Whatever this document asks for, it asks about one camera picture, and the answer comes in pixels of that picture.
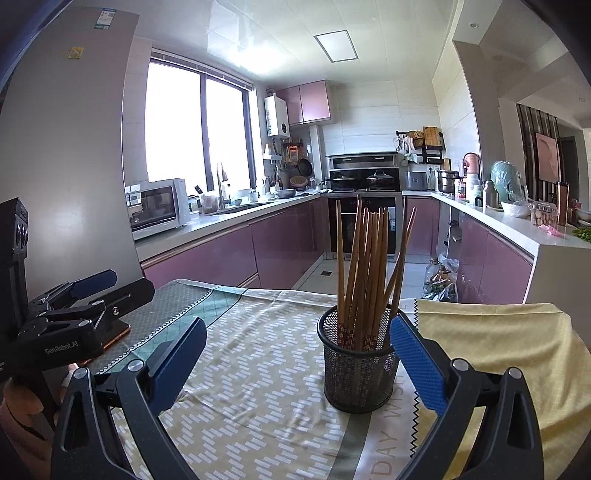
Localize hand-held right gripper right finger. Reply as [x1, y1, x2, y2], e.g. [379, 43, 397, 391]
[389, 315, 544, 480]

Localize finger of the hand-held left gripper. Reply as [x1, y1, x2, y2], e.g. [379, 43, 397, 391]
[34, 278, 156, 330]
[28, 270, 118, 315]

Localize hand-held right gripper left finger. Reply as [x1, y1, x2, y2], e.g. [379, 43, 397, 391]
[51, 317, 208, 480]

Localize black mesh utensil holder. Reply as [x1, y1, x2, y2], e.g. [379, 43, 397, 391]
[317, 305, 402, 413]

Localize bundle of wooden chopsticks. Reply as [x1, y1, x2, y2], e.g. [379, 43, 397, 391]
[335, 198, 417, 352]

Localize person's left hand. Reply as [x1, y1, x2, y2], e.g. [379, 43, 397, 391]
[0, 364, 78, 437]

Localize patterned tablecloth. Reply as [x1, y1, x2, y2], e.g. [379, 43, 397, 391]
[78, 279, 444, 480]

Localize yellow cloth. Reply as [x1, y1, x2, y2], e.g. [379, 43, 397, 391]
[406, 299, 591, 480]

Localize bag of vegetables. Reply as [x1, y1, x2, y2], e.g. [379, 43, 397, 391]
[434, 265, 463, 304]

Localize white microwave oven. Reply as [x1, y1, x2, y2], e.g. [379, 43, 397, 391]
[126, 178, 190, 241]

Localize pink base cabinets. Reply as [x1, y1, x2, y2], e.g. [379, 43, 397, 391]
[141, 196, 324, 292]
[459, 215, 536, 305]

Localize steel faucet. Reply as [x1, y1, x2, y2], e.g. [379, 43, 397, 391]
[215, 161, 230, 211]

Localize grey refrigerator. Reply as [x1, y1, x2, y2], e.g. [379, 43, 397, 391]
[0, 7, 141, 287]

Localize black built-in oven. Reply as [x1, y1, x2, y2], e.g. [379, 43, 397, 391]
[328, 192, 402, 260]

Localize kitchen window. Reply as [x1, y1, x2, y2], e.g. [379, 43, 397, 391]
[145, 50, 257, 195]

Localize steel stockpot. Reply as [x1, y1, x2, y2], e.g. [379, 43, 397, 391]
[436, 169, 461, 194]

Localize clear plastic container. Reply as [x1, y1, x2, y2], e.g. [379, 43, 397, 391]
[529, 202, 557, 227]

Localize pale green appliance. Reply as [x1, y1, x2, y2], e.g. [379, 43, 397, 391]
[489, 160, 527, 204]

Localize steel range hood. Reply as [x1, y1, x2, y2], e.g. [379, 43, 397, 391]
[326, 152, 402, 192]

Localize brown tumbler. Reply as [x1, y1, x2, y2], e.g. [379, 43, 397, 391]
[556, 181, 570, 226]

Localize white water heater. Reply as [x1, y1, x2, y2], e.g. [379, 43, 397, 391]
[264, 95, 291, 138]

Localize ceiling light panel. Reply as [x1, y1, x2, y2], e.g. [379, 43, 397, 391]
[314, 30, 360, 64]

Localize black wall rack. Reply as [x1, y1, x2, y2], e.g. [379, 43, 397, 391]
[395, 127, 447, 166]

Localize wall painting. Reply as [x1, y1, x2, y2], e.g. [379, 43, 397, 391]
[535, 131, 562, 184]

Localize pink wall cabinet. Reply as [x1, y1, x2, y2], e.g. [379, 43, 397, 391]
[276, 80, 334, 126]

